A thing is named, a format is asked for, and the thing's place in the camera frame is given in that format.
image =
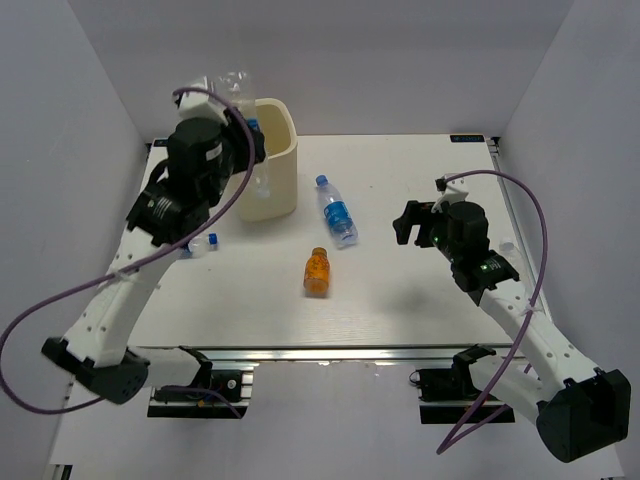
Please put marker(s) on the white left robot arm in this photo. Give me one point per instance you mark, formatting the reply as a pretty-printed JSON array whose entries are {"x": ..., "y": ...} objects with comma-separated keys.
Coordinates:
[{"x": 96, "y": 349}]

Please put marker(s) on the blue label water bottle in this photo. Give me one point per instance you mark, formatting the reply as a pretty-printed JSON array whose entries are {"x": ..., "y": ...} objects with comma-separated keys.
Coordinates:
[{"x": 339, "y": 222}]

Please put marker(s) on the orange juice bottle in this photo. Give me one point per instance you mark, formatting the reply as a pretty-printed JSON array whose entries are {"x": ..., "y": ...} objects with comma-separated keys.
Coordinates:
[{"x": 317, "y": 273}]

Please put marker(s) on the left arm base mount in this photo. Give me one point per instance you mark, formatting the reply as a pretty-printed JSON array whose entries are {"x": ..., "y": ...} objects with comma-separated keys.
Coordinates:
[{"x": 225, "y": 396}]

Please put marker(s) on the cream plastic bin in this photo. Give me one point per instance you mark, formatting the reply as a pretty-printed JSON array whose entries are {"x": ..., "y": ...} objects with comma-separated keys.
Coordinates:
[{"x": 281, "y": 143}]

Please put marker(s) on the crushed clear blue-label bottle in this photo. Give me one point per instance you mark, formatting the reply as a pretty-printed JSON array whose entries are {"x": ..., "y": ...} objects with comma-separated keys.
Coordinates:
[{"x": 238, "y": 88}]

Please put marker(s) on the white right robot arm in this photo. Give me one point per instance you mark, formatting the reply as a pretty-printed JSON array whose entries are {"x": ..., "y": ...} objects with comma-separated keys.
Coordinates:
[{"x": 576, "y": 407}]

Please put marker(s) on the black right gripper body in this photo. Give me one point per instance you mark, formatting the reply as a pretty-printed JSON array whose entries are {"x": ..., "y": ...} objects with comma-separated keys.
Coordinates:
[{"x": 437, "y": 233}]

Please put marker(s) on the blue sticker right corner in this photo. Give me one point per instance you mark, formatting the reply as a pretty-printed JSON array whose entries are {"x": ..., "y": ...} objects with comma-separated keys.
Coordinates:
[{"x": 467, "y": 138}]

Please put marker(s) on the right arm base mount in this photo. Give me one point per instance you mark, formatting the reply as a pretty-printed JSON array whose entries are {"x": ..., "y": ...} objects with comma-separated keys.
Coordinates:
[{"x": 445, "y": 392}]

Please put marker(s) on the small blue-cap bottle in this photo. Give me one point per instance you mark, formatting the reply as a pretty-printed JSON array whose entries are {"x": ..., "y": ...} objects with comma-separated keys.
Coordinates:
[{"x": 200, "y": 245}]

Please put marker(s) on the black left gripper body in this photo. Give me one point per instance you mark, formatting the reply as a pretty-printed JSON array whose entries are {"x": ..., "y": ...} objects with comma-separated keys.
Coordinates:
[{"x": 237, "y": 154}]

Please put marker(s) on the aluminium table frame rail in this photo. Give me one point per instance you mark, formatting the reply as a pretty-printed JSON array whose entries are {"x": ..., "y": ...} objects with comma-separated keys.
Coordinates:
[{"x": 330, "y": 355}]

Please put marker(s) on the clear white-cap bottle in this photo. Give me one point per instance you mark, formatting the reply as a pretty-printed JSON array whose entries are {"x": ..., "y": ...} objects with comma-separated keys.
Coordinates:
[{"x": 509, "y": 250}]

